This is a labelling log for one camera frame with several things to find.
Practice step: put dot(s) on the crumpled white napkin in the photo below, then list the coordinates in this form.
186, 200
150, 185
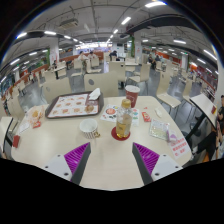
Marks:
95, 94

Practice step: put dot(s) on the white printed card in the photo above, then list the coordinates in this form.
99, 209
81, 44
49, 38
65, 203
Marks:
23, 126

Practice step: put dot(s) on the colourful printed leaflet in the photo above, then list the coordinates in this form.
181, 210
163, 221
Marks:
108, 112

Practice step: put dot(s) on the brown fried food piece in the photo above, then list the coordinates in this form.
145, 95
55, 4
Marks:
89, 107

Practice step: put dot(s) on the clear bottle with yellow drink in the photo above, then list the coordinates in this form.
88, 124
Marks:
124, 121

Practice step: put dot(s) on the red paper carton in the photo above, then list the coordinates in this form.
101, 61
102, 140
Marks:
16, 141

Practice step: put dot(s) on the printed paper tray liner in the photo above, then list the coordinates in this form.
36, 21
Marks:
68, 105

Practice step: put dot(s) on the group of beige chairs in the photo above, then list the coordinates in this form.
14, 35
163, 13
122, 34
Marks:
144, 71

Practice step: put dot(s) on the pink notice sticker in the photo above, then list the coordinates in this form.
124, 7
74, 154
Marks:
179, 146

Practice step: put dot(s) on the ceiling air conditioner unit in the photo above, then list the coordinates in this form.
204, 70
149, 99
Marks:
68, 23

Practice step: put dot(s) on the red paper cup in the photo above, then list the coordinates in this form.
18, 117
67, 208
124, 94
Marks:
132, 95

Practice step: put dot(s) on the small red sauce packet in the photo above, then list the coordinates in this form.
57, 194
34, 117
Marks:
36, 124
146, 116

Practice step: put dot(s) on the flat round red coaster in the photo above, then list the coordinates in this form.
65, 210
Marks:
114, 136

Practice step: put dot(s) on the beige chair with round hole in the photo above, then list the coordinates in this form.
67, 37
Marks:
103, 83
56, 88

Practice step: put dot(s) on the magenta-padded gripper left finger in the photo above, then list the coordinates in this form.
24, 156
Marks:
75, 159

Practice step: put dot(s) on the beige side table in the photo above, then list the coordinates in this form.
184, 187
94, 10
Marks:
4, 128
203, 105

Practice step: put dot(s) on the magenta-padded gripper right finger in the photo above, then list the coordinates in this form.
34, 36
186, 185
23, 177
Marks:
148, 159

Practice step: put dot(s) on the dark brown food tray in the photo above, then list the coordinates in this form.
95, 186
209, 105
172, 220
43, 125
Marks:
101, 103

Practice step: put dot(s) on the clear plastic bag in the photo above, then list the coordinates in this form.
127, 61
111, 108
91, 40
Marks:
159, 129

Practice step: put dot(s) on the group of ceiling lights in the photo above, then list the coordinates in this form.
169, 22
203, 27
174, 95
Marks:
126, 20

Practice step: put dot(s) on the person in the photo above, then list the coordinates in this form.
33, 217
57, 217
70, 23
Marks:
150, 60
220, 111
213, 143
91, 55
81, 56
113, 55

